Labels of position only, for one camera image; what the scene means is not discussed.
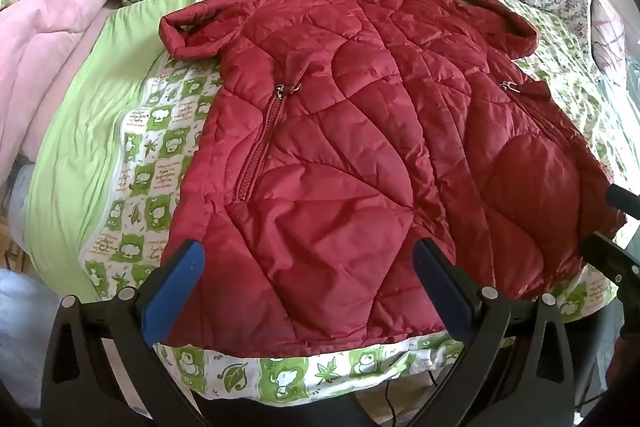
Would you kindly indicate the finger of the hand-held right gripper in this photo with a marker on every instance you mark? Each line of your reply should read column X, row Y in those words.
column 624, row 199
column 610, row 257

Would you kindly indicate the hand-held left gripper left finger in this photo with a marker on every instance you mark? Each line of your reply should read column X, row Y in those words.
column 172, row 288

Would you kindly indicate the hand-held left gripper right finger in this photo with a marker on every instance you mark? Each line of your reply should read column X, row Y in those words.
column 441, row 288

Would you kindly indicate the red quilted jacket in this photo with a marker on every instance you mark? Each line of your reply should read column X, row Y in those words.
column 350, row 132

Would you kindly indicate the green printed blanket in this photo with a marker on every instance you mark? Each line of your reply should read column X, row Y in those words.
column 135, row 147

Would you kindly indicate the pale cloth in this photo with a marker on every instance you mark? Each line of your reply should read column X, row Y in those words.
column 25, row 337

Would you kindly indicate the pale floral print pillow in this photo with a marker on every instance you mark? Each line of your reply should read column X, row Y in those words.
column 610, row 37

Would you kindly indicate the pink quilt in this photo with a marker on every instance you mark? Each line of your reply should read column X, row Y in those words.
column 50, row 37

